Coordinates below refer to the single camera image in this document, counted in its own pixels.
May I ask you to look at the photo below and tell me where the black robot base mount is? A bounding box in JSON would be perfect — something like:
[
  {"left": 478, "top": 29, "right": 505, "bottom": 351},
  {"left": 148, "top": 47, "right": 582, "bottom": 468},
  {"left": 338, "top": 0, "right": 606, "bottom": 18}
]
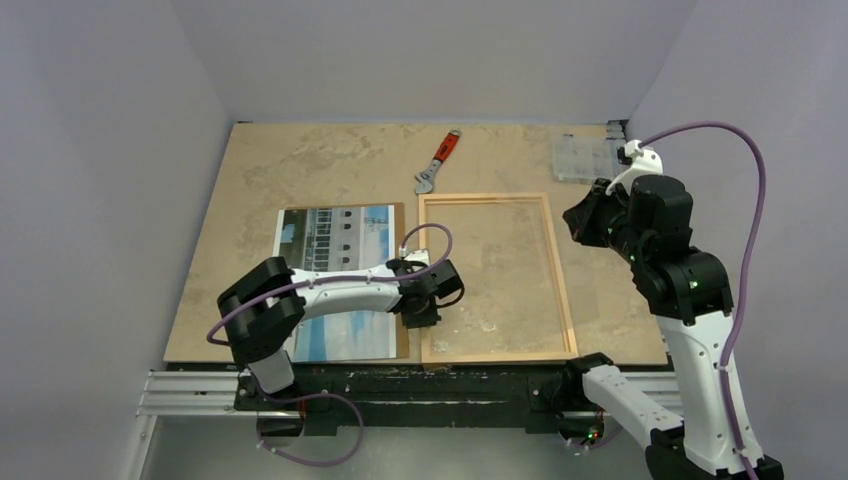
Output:
[{"left": 234, "top": 362, "right": 629, "bottom": 440}]

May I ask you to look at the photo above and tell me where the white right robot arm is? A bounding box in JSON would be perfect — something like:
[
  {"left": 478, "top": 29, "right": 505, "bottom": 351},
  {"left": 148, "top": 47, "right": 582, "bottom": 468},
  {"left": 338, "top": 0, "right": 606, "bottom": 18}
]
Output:
[{"left": 561, "top": 174, "right": 784, "bottom": 479}]

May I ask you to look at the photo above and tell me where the building photo print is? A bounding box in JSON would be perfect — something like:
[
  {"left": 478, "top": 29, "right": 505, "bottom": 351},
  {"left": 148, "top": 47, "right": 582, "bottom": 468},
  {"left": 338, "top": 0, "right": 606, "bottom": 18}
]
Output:
[{"left": 272, "top": 204, "right": 399, "bottom": 364}]

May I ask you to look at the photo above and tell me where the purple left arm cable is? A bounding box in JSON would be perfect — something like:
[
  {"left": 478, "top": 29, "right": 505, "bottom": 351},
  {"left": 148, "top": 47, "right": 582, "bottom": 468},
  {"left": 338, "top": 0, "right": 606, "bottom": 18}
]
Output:
[{"left": 205, "top": 223, "right": 455, "bottom": 347}]

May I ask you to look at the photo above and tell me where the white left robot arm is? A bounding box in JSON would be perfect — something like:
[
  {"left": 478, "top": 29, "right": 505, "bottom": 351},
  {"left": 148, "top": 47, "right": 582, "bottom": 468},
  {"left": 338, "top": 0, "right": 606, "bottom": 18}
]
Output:
[{"left": 216, "top": 251, "right": 465, "bottom": 409}]

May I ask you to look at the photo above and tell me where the light wooden picture frame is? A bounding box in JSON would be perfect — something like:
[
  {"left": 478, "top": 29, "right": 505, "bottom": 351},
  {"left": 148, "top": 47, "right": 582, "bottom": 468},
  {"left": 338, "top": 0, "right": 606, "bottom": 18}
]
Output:
[{"left": 418, "top": 193, "right": 578, "bottom": 365}]

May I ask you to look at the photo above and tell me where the grey adjustable wrench red handle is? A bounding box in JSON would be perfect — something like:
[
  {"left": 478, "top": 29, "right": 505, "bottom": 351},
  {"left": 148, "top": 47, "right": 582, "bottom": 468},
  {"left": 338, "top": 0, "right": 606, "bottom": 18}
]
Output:
[{"left": 414, "top": 129, "right": 462, "bottom": 195}]

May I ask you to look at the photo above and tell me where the clear plastic organizer box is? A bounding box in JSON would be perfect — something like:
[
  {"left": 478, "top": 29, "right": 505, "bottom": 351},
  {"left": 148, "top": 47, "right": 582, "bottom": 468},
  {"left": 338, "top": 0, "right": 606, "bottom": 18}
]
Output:
[{"left": 551, "top": 134, "right": 625, "bottom": 184}]

